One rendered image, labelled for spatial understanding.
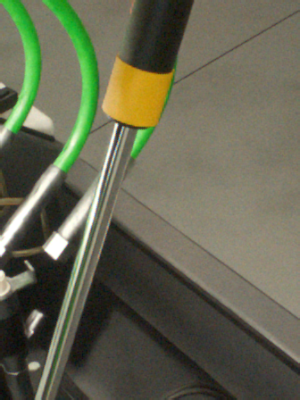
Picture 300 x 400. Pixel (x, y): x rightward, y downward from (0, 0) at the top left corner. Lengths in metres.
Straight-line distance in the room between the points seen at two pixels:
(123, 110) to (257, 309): 0.67
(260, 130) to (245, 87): 0.22
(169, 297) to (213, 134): 1.81
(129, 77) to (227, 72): 2.81
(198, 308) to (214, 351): 0.05
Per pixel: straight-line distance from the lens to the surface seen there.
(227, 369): 1.08
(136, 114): 0.35
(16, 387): 0.87
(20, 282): 0.82
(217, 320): 1.05
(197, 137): 2.90
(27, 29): 0.92
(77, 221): 0.81
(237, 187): 2.71
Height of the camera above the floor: 1.65
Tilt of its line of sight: 38 degrees down
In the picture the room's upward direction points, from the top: 9 degrees counter-clockwise
